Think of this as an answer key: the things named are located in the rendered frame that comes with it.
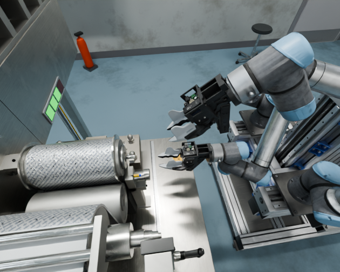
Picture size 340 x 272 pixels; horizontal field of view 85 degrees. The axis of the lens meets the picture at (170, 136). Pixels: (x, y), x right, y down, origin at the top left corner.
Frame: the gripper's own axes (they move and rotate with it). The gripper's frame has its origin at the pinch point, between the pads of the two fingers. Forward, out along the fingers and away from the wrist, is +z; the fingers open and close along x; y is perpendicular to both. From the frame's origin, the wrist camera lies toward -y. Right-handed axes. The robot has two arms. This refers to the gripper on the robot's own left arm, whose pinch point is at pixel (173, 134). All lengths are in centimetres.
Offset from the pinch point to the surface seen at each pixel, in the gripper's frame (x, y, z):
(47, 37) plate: -60, 34, 37
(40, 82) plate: -36, 29, 41
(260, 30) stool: -233, -162, -72
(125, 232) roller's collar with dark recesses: 25.0, 10.5, 7.5
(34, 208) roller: 13.4, 18.1, 36.9
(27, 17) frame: -54, 43, 30
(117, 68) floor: -249, -64, 130
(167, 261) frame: 30.9, 11.4, -2.9
